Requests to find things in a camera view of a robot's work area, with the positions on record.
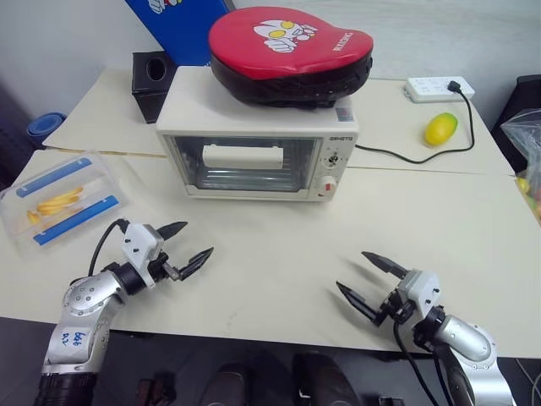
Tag blue cartoon board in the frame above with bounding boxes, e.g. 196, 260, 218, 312
123, 0, 238, 69

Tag dark grey furniture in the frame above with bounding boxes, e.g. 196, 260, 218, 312
0, 74, 46, 192

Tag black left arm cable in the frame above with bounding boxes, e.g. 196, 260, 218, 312
87, 218, 129, 274

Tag thin white cable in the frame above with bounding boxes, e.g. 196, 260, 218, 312
516, 358, 541, 392

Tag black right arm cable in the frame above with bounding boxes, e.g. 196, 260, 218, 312
391, 319, 445, 406

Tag red cartoon boxing pad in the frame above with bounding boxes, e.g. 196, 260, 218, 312
206, 5, 375, 112

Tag clear plastic bag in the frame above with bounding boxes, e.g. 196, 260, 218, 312
500, 108, 541, 232

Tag white plastic cylinder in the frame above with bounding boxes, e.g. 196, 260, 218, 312
201, 144, 284, 170

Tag clear plastic food container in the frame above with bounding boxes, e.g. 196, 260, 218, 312
0, 152, 130, 260

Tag white power strip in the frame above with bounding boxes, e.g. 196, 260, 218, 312
402, 75, 477, 104

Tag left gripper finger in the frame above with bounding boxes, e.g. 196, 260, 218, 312
156, 220, 189, 243
176, 247, 216, 282

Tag black box with round hole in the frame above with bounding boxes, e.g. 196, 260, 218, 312
131, 50, 176, 125

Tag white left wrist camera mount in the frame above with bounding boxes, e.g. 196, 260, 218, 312
121, 222, 166, 289

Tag black power cable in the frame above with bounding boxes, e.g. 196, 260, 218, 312
353, 86, 477, 166

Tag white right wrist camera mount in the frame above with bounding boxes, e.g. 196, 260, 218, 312
396, 269, 442, 317

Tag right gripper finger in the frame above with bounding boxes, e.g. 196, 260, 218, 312
335, 281, 389, 328
360, 250, 410, 281

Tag blue container lid clip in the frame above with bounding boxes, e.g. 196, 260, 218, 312
15, 156, 92, 198
32, 195, 121, 247

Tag black chair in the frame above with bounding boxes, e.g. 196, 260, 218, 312
489, 74, 541, 143

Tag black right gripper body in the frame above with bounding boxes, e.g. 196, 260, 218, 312
379, 287, 418, 326

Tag yellow fries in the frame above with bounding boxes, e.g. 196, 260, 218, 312
25, 187, 86, 226

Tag cream toaster oven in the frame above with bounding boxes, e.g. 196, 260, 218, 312
155, 65, 361, 204

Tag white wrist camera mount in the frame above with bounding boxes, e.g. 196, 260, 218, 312
121, 222, 166, 289
396, 269, 442, 317

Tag white cap with red label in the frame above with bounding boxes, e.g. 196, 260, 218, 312
317, 175, 339, 198

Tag yellow green mango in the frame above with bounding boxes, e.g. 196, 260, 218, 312
423, 112, 459, 147

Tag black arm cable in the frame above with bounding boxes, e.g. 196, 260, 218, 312
391, 319, 445, 406
87, 218, 129, 274

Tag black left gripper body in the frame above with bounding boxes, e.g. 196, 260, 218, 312
146, 252, 182, 286

